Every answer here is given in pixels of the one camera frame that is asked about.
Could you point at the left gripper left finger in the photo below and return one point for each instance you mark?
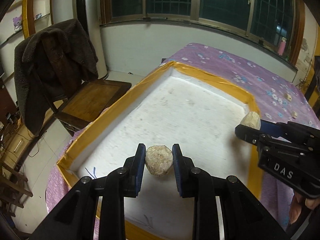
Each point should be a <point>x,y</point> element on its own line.
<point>74,216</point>

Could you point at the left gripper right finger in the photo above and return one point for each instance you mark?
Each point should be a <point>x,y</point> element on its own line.
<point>222,205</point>

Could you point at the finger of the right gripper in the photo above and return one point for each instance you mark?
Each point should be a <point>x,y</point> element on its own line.
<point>273,129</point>
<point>255,137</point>

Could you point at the pale yam chunk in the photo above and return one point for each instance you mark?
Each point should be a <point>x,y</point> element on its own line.
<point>252,120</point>

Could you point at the beige yam chunk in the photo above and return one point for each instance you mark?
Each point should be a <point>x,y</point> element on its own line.
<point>158,160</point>

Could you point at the purple floral tablecloth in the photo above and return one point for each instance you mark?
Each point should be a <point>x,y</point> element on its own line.
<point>267,88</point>

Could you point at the small beige cube far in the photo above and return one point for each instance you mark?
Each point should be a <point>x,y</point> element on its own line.
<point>288,97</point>

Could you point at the pink water bottle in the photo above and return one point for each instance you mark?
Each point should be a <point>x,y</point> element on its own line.
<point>282,46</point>

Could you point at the white foam tray yellow tape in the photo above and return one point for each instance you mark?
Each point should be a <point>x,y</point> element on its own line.
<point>175,104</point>

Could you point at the wooden chair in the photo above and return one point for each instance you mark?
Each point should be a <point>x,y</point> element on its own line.
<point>80,103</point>

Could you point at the dark jacket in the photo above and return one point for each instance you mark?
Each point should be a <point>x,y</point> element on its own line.
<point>35,78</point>

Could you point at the purple plush toy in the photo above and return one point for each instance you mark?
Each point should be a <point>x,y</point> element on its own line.
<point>17,22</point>

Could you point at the wooden shelf unit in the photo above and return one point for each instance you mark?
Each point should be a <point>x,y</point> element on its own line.
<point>23,18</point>

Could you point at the standing air conditioner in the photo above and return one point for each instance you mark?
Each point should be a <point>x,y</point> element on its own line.
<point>86,11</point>

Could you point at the window with wooden frame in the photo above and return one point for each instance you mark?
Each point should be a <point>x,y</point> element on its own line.
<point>251,19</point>

